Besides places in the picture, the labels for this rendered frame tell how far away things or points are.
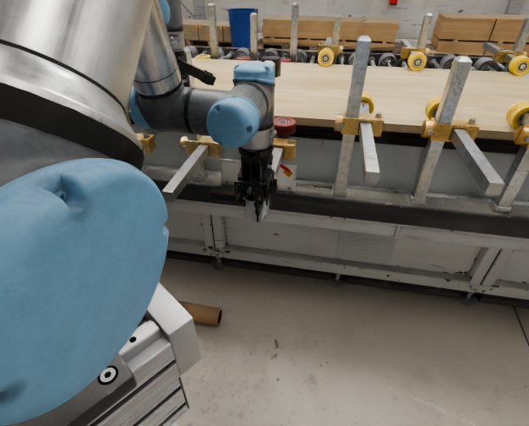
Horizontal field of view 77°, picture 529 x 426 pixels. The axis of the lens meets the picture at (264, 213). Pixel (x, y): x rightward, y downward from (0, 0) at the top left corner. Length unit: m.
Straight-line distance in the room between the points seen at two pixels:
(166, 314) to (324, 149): 1.01
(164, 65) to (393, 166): 1.00
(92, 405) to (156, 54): 0.42
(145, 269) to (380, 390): 1.39
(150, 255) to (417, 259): 1.57
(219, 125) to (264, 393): 1.14
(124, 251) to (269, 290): 1.57
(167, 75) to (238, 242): 1.24
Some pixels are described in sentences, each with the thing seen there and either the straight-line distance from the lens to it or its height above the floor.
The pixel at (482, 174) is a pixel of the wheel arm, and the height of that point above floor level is 0.96.
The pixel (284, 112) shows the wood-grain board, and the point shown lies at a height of 0.90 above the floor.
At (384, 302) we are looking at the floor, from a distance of 1.78.
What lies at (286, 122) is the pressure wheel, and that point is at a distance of 1.14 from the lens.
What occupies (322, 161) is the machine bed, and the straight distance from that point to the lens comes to 1.33.
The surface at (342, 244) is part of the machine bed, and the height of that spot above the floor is 0.27.
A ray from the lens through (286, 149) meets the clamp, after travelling 1.06.
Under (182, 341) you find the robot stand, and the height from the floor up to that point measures 0.97.
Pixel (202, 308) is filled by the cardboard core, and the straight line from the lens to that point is 1.58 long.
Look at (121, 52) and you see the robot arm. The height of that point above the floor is 1.28.
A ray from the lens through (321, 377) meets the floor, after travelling 1.50.
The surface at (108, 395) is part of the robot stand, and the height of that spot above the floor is 1.04.
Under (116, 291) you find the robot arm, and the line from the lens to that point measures 0.18.
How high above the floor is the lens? 1.32
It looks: 37 degrees down
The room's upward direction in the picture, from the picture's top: straight up
